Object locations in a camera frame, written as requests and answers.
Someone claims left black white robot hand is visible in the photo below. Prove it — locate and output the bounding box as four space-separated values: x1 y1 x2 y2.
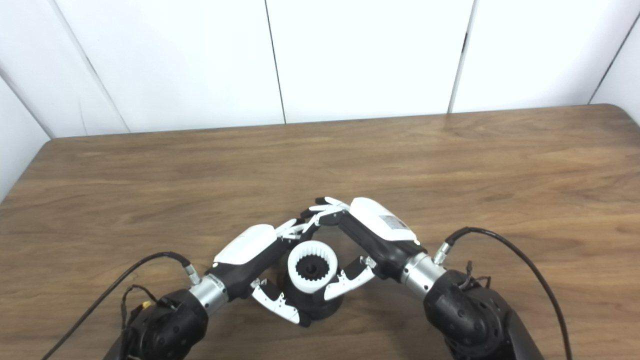
207 218 321 328

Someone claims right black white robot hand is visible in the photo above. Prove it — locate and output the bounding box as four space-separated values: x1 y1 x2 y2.
301 196 428 302

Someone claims white toothed plastic ring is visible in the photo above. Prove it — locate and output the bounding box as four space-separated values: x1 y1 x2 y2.
287 240 339 294

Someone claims round black plastic part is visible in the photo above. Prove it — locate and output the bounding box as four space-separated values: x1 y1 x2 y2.
282 250 346 321

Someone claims thin right arm wire bundle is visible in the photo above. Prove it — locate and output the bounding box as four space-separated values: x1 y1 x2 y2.
457 261 493 291

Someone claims thin arm wire bundle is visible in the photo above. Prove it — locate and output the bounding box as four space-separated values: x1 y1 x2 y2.
457 261 493 291
120 285 163 328

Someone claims thin left arm wire bundle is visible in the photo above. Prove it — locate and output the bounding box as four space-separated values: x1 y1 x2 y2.
120 285 163 328

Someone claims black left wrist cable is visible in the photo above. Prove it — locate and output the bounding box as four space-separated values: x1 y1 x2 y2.
41 251 202 360

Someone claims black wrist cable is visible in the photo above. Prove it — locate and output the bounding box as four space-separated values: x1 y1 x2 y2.
433 226 573 360
41 251 202 360

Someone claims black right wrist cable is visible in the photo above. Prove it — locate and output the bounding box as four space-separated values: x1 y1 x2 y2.
433 226 573 360

